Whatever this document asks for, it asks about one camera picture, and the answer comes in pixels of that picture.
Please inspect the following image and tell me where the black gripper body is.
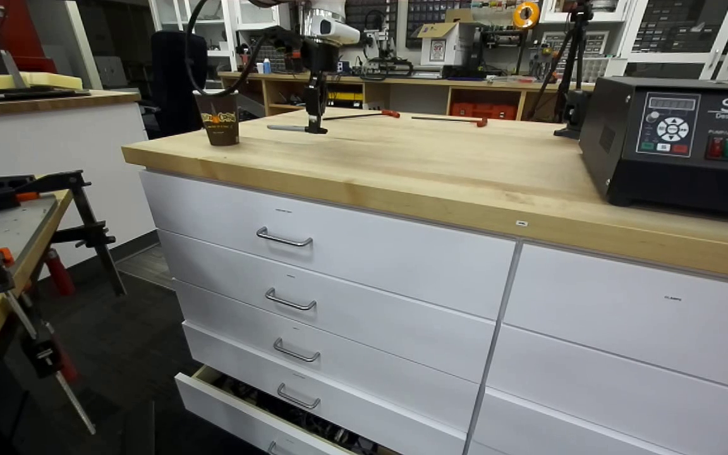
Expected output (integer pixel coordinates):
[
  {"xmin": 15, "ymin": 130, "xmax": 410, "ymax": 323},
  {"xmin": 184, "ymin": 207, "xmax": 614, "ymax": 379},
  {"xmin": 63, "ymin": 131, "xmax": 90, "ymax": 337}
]
[{"xmin": 303, "ymin": 70, "xmax": 328, "ymax": 115}]

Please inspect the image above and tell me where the black marker pen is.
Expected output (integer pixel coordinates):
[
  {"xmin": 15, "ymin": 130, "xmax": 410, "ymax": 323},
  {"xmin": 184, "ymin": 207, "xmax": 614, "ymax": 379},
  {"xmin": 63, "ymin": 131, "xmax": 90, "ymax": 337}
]
[{"xmin": 267, "ymin": 125, "xmax": 305, "ymax": 131}]

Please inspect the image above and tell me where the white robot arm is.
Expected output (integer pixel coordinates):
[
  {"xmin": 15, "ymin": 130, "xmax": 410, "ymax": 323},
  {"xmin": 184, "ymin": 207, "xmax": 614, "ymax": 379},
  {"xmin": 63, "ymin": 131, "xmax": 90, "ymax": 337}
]
[{"xmin": 250, "ymin": 0, "xmax": 361, "ymax": 134}]

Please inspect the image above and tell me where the brown paper coffee cup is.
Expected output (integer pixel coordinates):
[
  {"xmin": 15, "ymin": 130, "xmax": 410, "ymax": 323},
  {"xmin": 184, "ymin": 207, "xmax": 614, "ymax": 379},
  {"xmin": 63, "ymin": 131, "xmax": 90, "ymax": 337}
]
[{"xmin": 195, "ymin": 93, "xmax": 237, "ymax": 147}]

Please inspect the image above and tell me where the wooden shelf workbench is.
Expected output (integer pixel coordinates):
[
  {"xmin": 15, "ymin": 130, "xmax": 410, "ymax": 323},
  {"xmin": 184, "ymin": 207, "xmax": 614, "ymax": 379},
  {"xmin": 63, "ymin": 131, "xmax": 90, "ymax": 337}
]
[{"xmin": 241, "ymin": 73, "xmax": 577, "ymax": 122}]

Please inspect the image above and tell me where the black office chair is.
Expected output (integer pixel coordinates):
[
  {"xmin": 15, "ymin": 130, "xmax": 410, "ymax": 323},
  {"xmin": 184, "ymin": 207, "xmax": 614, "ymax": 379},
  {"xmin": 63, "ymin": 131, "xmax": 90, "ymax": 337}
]
[{"xmin": 142, "ymin": 30, "xmax": 207, "ymax": 139}]

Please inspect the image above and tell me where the white drawer cabinet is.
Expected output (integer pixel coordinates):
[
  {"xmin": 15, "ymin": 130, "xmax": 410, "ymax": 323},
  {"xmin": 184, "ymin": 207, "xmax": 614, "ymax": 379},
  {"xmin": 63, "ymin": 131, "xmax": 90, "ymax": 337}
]
[{"xmin": 142, "ymin": 173, "xmax": 728, "ymax": 455}]

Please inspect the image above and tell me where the red black bar clamp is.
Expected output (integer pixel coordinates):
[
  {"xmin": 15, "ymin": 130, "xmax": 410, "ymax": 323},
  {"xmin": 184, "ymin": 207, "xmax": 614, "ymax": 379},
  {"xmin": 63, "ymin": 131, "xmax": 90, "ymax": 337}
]
[{"xmin": 0, "ymin": 249, "xmax": 97, "ymax": 434}]

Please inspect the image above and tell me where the black control box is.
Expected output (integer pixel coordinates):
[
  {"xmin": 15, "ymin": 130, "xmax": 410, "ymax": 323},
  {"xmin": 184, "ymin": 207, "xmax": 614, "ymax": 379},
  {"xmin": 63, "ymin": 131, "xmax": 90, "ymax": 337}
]
[{"xmin": 580, "ymin": 75, "xmax": 728, "ymax": 216}]

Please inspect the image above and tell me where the black camera tripod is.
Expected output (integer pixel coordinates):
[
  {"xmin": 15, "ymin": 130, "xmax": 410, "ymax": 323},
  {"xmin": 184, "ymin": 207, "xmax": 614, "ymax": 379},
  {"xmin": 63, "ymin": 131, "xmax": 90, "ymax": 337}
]
[{"xmin": 533, "ymin": 0, "xmax": 595, "ymax": 139}]

